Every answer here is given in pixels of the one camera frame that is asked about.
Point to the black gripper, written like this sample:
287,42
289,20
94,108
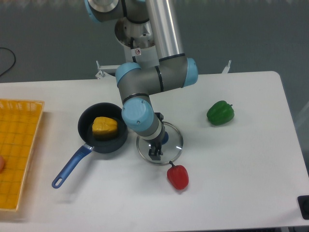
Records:
155,139

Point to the glass pot lid blue knob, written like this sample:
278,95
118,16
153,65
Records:
171,149

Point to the yellow bell pepper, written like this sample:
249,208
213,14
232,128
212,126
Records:
104,128

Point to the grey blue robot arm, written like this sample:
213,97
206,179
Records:
137,84

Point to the red bell pepper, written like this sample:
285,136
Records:
178,176

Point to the green bell pepper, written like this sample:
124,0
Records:
220,113

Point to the yellow woven basket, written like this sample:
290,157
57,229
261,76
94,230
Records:
19,123

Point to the black device at table corner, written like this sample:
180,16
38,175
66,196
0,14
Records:
303,202

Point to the dark pot with blue handle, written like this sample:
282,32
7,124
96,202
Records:
91,144

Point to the white table clamp bracket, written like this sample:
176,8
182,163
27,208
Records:
227,68

